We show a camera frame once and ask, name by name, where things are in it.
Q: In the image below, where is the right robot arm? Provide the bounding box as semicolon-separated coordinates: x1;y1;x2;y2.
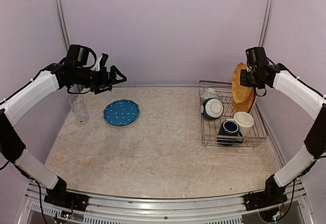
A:
240;47;325;206

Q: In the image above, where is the teal white bowl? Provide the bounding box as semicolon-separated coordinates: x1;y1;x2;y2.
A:
201;98;224;120

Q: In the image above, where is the back aluminium rail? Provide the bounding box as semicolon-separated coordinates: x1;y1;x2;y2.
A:
113;85;199;89

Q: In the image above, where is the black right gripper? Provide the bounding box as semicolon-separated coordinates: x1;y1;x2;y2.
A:
240;68;265;87

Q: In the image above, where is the right aluminium post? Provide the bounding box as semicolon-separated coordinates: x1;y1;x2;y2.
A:
258;0;275;47

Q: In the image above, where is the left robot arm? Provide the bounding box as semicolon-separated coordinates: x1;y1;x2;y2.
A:
1;44;127;206

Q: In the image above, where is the small clear glass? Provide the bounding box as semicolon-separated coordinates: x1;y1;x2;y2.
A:
72;99;87;115

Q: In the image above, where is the yellow polka dot plate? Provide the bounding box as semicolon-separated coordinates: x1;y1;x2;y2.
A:
231;62;254;103

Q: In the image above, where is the front aluminium rail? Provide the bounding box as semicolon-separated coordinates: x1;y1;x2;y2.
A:
17;181;315;223

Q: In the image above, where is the aluminium rail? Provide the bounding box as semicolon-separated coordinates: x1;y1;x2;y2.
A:
17;181;315;223
113;85;199;89

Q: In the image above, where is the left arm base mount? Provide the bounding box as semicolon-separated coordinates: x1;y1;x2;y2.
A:
44;177;90;212

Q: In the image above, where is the left aluminium post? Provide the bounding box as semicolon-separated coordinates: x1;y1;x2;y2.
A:
54;0;71;51

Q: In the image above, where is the light green bowl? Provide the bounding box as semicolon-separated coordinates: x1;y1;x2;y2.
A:
200;88;220;100

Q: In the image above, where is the blue polka dot plate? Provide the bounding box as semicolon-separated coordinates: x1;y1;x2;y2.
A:
103;99;140;127

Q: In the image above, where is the aluminium post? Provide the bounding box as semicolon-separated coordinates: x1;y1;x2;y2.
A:
258;0;275;47
54;0;71;51

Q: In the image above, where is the wire dish rack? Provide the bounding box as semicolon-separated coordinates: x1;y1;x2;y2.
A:
198;80;268;148

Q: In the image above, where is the large clear glass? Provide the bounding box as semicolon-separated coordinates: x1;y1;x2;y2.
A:
69;95;89;123

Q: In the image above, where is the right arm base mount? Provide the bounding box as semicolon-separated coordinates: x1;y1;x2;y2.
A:
243;175;288;211

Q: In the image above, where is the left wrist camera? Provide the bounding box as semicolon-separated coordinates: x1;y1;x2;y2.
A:
91;53;109;71

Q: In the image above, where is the white mug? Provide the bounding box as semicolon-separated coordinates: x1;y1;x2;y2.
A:
233;111;255;136

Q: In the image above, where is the dark blue mug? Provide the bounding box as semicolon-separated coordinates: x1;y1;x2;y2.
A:
217;120;243;147

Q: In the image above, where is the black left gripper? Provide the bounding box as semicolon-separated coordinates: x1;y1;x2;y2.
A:
69;64;127;94

